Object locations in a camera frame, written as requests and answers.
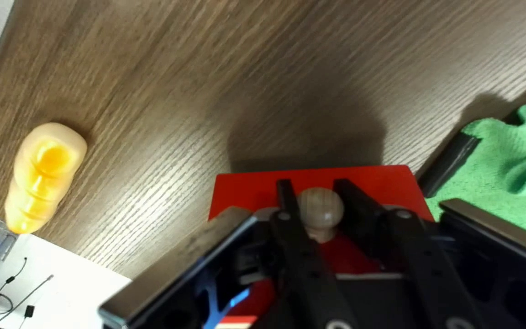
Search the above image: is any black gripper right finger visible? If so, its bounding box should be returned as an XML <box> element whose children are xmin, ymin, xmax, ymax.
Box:
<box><xmin>332</xmin><ymin>177</ymin><xmax>526</xmax><ymax>329</ymax></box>

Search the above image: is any green cloth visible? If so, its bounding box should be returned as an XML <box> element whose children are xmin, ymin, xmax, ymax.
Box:
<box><xmin>425</xmin><ymin>96</ymin><xmax>526</xmax><ymax>244</ymax></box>

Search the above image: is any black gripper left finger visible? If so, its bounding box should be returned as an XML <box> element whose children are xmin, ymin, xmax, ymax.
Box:
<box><xmin>96</xmin><ymin>177</ymin><xmax>361</xmax><ymax>329</ymax></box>

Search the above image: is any red block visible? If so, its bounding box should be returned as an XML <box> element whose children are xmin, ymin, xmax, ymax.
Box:
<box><xmin>205</xmin><ymin>162</ymin><xmax>434</xmax><ymax>329</ymax></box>

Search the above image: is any yellow toy bread loaf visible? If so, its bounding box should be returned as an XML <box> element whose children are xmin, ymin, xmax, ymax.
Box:
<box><xmin>3</xmin><ymin>120</ymin><xmax>89</xmax><ymax>235</ymax></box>

